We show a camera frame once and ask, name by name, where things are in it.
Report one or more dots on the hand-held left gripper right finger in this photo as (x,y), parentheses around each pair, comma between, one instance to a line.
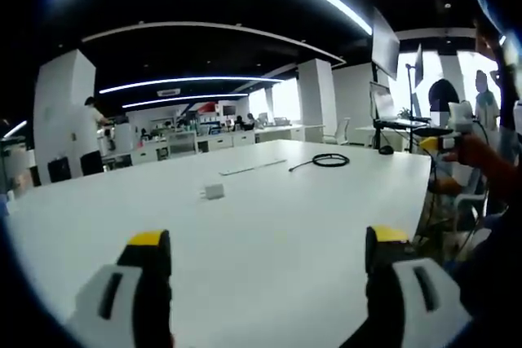
(424,295)

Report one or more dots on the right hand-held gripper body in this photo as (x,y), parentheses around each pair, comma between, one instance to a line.
(461,116)

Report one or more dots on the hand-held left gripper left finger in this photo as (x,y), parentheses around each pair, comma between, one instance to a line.
(95,299)

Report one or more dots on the white charger adapter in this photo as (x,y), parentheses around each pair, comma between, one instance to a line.
(213,192)

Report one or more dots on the white desk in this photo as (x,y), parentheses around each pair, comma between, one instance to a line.
(265,234)

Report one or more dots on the person's right hand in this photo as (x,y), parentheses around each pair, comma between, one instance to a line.
(469,154)

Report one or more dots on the small green plant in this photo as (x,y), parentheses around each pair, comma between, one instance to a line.
(404,113)

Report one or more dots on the black computer mouse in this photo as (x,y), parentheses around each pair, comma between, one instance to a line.
(386,150)

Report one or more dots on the open laptop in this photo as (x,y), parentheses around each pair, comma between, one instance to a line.
(383,105)

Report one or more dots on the monitor on stand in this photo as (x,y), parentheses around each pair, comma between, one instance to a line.
(419,67)

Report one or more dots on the white armrest chair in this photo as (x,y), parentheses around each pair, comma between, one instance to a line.
(469,201)

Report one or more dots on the white office chair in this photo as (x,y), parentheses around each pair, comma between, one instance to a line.
(339,131)

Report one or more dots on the black office chair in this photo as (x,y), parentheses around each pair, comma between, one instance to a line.
(59,169)
(92,163)

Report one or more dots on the white keyboard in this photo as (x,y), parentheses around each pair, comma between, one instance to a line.
(253,167)

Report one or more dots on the ceiling light strip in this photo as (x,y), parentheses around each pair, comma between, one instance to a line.
(183,81)
(183,99)

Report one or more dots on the large wall monitor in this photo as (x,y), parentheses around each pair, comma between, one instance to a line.
(385,44)

